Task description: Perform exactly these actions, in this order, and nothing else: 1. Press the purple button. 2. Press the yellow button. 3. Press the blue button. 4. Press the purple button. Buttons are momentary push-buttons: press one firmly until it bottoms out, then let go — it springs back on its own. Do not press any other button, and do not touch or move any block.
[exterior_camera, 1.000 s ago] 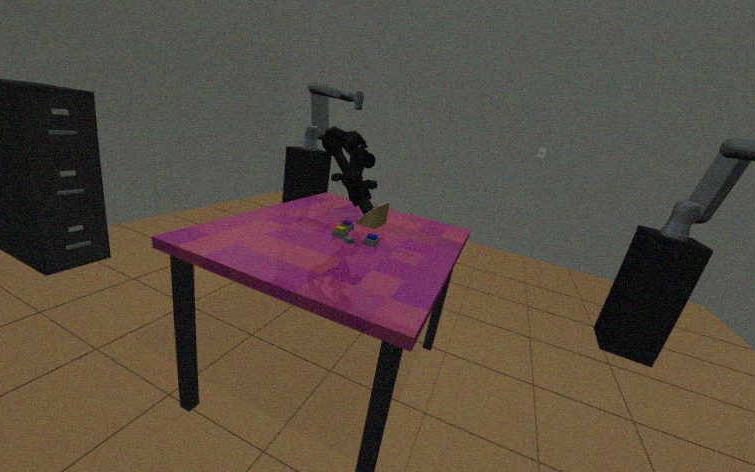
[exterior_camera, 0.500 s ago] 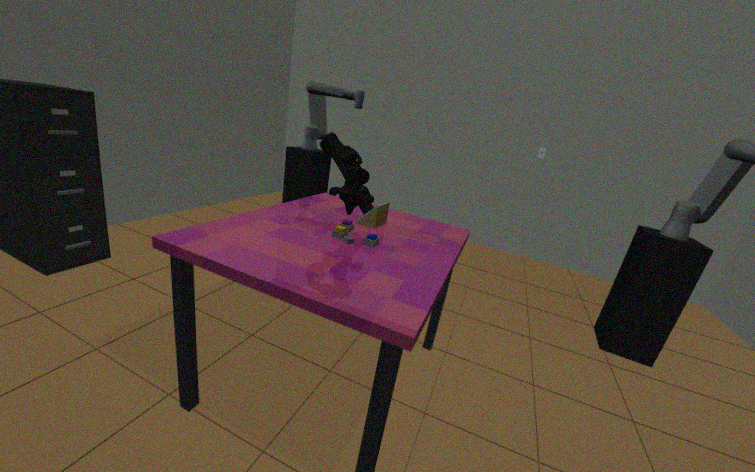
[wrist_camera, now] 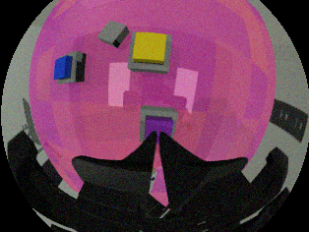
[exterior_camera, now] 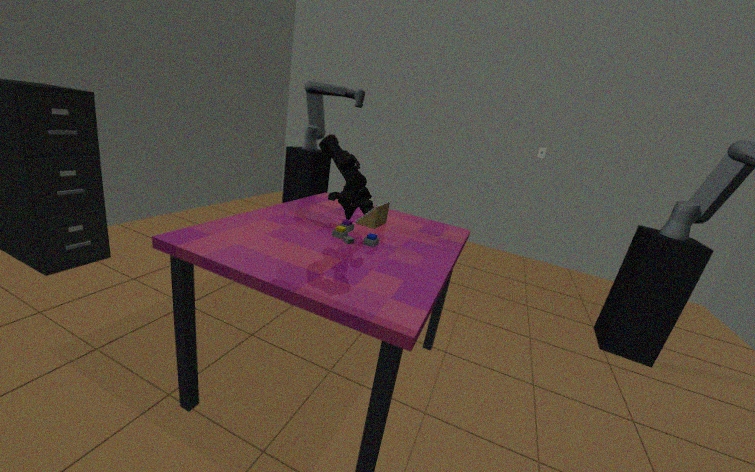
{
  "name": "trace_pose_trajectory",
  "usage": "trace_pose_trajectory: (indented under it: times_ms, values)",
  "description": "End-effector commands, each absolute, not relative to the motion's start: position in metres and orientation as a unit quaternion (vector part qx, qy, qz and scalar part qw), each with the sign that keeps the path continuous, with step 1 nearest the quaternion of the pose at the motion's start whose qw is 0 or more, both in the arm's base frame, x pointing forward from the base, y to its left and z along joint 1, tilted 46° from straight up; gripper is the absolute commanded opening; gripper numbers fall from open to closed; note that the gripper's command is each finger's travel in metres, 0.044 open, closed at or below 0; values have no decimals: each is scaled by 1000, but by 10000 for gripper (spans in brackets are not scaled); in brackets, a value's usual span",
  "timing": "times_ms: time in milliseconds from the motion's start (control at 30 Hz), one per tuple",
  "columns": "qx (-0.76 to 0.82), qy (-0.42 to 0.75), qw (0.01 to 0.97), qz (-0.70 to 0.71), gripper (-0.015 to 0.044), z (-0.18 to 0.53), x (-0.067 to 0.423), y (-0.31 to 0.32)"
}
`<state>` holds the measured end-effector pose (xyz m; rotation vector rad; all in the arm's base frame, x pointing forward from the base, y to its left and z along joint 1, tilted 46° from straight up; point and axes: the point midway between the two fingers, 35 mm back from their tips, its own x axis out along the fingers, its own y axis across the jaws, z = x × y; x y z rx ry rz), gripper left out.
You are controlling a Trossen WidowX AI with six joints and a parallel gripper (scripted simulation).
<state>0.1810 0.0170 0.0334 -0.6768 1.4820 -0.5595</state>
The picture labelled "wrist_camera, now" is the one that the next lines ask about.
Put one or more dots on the purple button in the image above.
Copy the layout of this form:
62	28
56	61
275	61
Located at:
158	119

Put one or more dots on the blue button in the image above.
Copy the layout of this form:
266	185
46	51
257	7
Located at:
70	68

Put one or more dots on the yellow button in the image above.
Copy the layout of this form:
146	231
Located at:
149	52

